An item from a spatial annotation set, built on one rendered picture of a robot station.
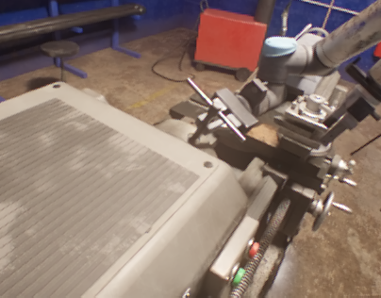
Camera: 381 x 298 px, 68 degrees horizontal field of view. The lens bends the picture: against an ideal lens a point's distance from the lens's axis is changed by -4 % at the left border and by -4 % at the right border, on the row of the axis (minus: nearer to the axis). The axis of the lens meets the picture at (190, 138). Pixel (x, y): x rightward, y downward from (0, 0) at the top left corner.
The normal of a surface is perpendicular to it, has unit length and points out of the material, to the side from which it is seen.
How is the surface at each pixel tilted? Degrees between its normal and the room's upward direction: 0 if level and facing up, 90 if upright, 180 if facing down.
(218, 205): 45
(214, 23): 90
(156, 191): 0
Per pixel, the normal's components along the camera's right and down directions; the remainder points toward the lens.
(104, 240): 0.12, -0.80
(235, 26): -0.22, 0.55
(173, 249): 0.68, -0.28
